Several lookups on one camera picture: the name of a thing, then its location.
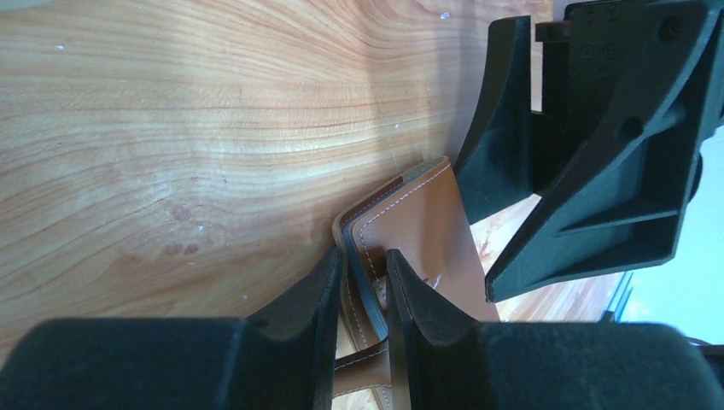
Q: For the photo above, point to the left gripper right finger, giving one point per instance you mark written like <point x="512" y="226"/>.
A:
<point x="441" y="358"/>

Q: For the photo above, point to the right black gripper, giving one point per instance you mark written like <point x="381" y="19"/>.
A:
<point x="631" y="89"/>

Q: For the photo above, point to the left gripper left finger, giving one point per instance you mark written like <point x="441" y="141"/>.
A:
<point x="281" y="357"/>

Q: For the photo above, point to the brown leather card holder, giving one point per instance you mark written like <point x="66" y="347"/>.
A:
<point x="419" y="212"/>

